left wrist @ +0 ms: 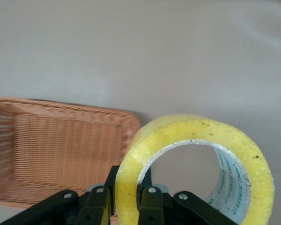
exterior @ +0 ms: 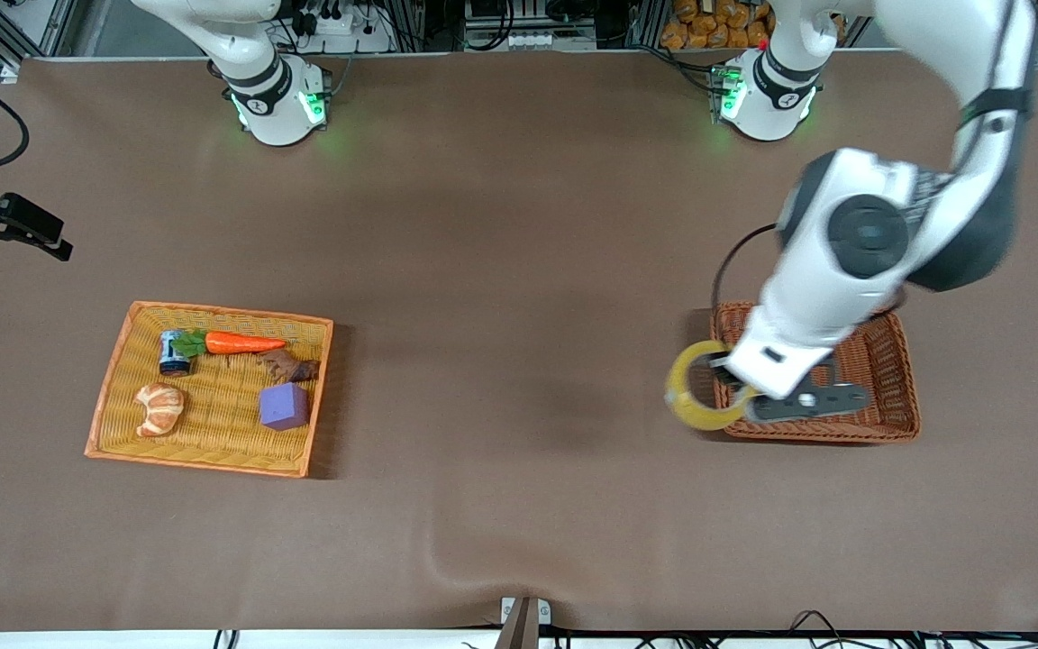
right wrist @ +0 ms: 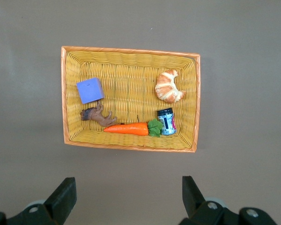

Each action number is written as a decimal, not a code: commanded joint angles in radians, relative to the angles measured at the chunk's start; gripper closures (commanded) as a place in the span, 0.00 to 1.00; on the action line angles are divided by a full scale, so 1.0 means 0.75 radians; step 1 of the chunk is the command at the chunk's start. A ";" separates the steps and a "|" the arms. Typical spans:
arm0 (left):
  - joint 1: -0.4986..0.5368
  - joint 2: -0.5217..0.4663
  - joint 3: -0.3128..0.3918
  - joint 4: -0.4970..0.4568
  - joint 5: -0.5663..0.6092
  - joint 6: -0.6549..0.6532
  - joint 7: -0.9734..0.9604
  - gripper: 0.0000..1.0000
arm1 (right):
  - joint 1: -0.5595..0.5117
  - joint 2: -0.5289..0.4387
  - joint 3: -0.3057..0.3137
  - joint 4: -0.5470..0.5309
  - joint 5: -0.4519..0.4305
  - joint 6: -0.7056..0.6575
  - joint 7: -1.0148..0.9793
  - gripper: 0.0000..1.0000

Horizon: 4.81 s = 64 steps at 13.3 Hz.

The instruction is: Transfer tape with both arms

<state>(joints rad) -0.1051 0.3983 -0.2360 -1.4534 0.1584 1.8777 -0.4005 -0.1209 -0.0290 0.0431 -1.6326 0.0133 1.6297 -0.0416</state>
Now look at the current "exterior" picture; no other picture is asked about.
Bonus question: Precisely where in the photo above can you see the white power strip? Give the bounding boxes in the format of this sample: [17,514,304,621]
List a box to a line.
[296,0,394,53]

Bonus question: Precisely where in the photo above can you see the small blue can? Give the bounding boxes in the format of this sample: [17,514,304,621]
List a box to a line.
[159,330,193,377]

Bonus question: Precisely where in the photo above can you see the yellow tape roll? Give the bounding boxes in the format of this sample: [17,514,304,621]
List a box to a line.
[664,340,760,432]

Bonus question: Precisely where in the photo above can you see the yellow wicker tray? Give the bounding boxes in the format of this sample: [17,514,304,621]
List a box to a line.
[85,301,334,479]

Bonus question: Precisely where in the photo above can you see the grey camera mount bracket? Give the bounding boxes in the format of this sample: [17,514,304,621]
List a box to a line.
[494,595,552,649]

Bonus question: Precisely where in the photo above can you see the bag of orange snacks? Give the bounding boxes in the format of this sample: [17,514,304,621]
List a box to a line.
[660,0,774,51]

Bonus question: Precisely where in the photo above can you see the aluminium frame profile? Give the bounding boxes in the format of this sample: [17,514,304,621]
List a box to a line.
[0,0,78,73]

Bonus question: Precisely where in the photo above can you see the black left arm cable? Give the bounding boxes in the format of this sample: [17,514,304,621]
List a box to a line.
[710,223,779,313]

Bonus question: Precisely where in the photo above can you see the purple foam cube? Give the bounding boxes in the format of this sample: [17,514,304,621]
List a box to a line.
[259,382,310,432]

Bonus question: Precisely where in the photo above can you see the orange toy carrot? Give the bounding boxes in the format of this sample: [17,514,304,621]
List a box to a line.
[172,330,287,359]

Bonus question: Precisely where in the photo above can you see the brown wicker basket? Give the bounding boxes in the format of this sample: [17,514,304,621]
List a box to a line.
[710,302,922,444]

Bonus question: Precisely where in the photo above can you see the toy croissant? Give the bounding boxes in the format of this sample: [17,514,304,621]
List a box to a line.
[135,383,187,439]

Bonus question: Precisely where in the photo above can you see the brown toy piece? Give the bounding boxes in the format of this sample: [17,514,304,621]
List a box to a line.
[258,348,322,383]

